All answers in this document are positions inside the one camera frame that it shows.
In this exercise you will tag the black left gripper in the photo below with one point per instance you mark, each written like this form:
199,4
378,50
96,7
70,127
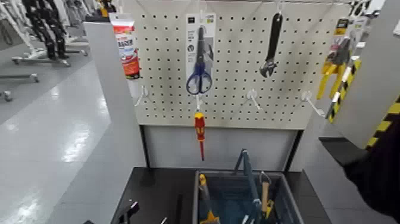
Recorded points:
88,222

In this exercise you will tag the yellow pliers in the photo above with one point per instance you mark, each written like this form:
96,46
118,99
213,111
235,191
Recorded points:
339,56

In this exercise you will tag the grey plastic crate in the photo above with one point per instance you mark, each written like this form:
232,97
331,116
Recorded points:
196,200

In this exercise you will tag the white partition panel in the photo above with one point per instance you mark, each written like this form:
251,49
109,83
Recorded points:
109,125

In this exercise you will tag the red yellow screwdriver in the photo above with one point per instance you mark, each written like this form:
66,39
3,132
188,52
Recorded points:
199,125

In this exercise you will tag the blue bar clamp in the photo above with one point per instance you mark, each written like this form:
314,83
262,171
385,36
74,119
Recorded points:
249,175

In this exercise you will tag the yellow black small tool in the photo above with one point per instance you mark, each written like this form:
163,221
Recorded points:
269,209

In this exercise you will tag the white perforated pegboard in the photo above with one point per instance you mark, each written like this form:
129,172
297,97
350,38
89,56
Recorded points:
168,62

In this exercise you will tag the red white adhesive tube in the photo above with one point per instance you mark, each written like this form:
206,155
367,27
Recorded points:
126,47

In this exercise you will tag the blue scissors in package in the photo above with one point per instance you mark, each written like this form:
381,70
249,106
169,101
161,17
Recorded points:
200,47

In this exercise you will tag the black humanoid robot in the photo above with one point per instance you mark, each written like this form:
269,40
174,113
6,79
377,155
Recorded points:
43,28

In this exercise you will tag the black adjustable wrench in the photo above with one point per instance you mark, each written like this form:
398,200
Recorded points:
275,31

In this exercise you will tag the white humanoid robot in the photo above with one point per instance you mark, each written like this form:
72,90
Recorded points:
15,25

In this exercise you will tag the yellow black hazard tape strip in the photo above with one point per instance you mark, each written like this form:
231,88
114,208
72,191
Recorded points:
343,87
382,125

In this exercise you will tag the white stand panel black frame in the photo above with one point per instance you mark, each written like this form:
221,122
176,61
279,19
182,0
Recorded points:
218,147

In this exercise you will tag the grey wheeled base frame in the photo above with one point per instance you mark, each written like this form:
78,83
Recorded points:
18,76
40,60

